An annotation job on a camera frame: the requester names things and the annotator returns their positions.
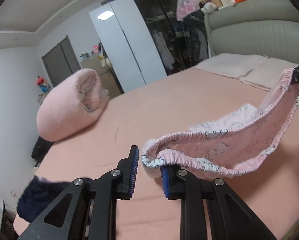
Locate pink printed pajama pants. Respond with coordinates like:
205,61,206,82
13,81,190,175
142,68,299,179

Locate dark glass wardrobe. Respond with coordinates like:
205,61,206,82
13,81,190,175
132,0,210,77

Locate pink hanging garment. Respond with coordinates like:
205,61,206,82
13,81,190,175
176,0,201,22

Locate white rack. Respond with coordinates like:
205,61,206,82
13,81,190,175
37,92,50,105

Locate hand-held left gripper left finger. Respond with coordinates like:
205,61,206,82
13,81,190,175
17,145,139,240

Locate navy blue garment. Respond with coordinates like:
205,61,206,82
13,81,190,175
17,176,93,223

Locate bed with pink sheet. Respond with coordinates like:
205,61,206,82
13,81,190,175
13,66,299,240

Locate black bag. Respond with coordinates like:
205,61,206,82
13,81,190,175
31,136,55,161

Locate rolled pink blanket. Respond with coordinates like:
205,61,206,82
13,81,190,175
37,68,110,142

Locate beige cabinet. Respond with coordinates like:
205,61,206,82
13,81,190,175
80,55,124,99

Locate flat textured pillow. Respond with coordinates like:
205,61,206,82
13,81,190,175
192,53,268,78
239,57,299,112

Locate white wardrobe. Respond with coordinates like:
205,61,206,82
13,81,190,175
89,0,168,93

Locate red-haired doll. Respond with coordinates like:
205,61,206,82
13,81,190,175
35,75,51,93

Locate black wire basket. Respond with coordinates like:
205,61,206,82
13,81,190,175
0,199,18,240

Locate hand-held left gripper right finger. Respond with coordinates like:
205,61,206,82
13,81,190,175
160,166,277,240

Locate grey white plush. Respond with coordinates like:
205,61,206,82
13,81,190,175
201,2,219,14

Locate grey padded headboard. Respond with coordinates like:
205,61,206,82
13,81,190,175
204,0,299,63

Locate grey door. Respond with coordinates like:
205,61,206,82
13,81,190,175
42,35,81,87

